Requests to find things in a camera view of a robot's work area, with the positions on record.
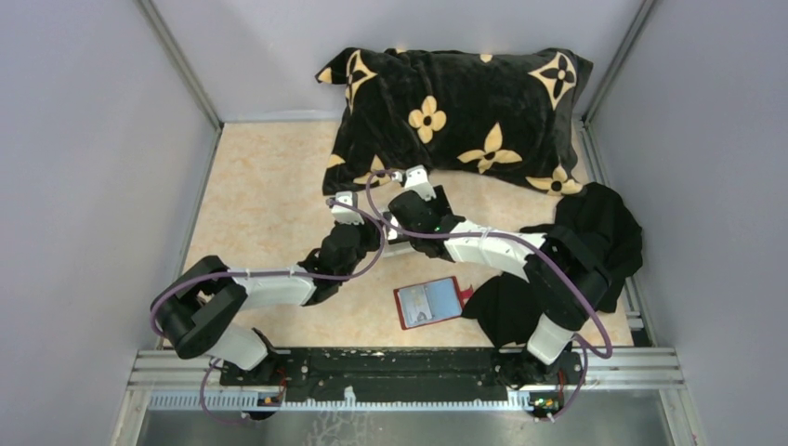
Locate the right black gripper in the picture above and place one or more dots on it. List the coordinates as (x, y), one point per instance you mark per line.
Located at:
(439, 203)

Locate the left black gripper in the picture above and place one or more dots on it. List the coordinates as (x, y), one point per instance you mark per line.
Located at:
(373, 232)

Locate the red card holder wallet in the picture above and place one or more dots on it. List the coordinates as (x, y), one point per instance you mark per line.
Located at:
(446, 297)

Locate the white credit card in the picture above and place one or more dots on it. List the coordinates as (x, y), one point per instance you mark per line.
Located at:
(415, 305)

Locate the white plastic card box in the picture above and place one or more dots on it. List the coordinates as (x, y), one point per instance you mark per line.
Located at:
(396, 243)

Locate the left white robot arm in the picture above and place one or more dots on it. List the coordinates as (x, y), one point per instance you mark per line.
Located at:
(195, 313)

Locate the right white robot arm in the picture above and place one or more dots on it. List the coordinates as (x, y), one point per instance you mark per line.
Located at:
(558, 271)

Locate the black cloth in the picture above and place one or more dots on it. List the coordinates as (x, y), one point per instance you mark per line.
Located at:
(599, 216)

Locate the black pillow with yellow flowers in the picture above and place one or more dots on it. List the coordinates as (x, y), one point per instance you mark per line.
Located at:
(501, 116)

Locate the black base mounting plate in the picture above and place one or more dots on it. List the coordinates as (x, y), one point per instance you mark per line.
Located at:
(403, 375)

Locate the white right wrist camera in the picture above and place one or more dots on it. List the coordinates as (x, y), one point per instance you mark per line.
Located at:
(416, 179)

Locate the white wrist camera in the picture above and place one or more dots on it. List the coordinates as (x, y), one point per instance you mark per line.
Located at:
(416, 179)
(344, 209)

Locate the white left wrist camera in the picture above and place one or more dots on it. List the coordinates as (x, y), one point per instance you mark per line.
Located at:
(344, 209)

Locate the white slotted cable duct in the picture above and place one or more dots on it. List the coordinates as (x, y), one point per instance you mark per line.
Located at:
(251, 401)

